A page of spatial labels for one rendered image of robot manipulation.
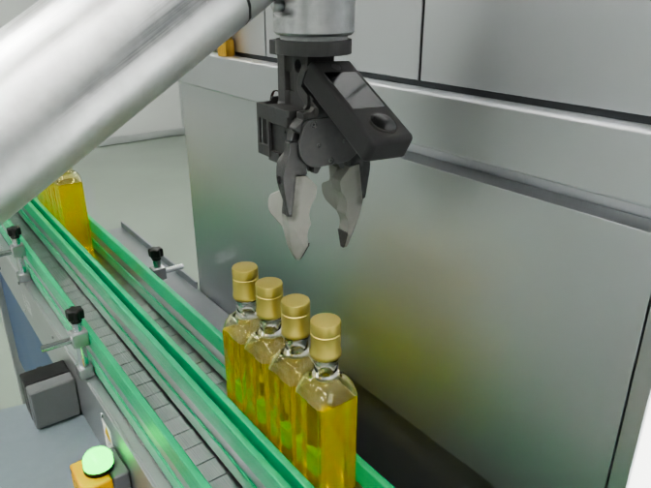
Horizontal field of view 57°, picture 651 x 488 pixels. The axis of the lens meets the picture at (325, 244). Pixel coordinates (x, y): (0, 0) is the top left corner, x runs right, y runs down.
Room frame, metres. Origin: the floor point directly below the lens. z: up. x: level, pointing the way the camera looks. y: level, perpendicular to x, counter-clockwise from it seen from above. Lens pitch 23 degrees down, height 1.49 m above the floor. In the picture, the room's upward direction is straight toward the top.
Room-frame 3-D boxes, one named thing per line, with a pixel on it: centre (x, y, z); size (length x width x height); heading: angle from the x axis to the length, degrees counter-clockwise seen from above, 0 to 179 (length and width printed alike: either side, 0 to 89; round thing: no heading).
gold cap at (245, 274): (0.71, 0.10, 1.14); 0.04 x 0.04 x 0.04
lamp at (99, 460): (0.71, 0.34, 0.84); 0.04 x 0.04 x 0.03
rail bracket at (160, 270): (1.13, 0.33, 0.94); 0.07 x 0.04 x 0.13; 127
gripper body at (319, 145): (0.60, 0.02, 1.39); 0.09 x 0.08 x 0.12; 35
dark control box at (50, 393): (0.93, 0.52, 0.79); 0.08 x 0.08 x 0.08; 37
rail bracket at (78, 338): (0.86, 0.43, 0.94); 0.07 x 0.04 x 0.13; 127
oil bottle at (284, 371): (0.62, 0.03, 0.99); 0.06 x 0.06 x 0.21; 37
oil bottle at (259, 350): (0.66, 0.07, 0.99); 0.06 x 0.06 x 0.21; 37
